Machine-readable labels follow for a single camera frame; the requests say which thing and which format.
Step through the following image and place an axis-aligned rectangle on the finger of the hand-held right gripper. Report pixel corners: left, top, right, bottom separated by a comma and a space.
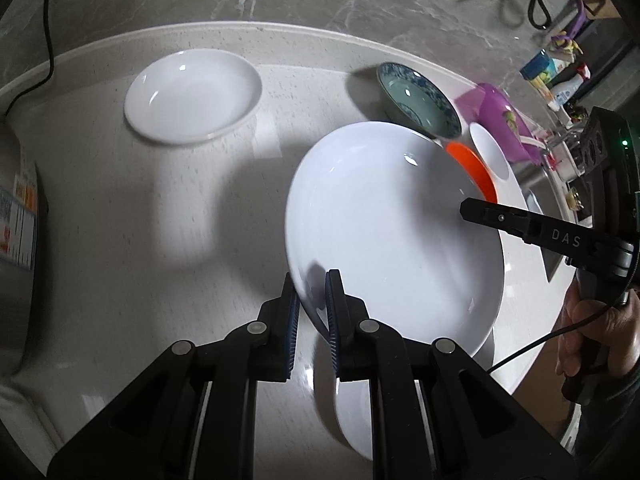
459, 197, 602, 273

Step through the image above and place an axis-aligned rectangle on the white bottle with red cap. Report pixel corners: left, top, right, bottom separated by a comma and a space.
544, 64, 592, 112

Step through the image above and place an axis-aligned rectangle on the grey appliance with label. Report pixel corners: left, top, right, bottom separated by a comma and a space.
0, 120, 51, 386

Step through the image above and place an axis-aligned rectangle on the white bowl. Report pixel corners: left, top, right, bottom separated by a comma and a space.
468, 122, 512, 182

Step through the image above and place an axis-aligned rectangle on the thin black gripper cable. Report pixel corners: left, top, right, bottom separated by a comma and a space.
487, 280, 632, 374

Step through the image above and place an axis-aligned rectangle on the blue patterned bowl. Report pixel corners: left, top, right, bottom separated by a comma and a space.
376, 61, 463, 141

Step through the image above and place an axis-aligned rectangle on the purple plastic bowl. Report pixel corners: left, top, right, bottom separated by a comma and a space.
456, 82, 545, 166

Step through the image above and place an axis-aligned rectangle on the orange bowl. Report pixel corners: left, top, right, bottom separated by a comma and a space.
444, 141, 499, 205

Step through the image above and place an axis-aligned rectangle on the large white plate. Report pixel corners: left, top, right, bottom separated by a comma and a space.
285, 121, 506, 365

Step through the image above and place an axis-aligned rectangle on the small white plate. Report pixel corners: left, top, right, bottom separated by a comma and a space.
123, 49, 263, 147

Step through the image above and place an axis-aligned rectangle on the black loop handle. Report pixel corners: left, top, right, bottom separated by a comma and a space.
527, 0, 552, 31

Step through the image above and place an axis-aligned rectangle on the steel sink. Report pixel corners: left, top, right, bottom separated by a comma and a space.
515, 150, 593, 283

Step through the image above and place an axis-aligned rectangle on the person's right forearm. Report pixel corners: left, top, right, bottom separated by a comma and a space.
580, 360, 640, 461

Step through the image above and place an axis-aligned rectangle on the metal faucet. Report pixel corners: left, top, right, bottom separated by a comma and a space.
529, 122, 587, 163

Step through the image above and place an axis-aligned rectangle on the blue and yellow soap bottle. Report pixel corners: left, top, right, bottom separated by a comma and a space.
519, 50, 572, 87

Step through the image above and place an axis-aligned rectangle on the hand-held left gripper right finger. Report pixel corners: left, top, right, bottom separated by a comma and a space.
325, 269, 587, 480

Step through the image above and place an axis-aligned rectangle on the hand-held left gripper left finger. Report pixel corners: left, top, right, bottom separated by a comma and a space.
47, 272, 301, 480

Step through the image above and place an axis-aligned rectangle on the person's right hand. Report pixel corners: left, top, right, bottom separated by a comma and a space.
556, 282, 640, 380

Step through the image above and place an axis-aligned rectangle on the black power cable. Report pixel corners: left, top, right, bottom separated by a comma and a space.
4, 0, 57, 117

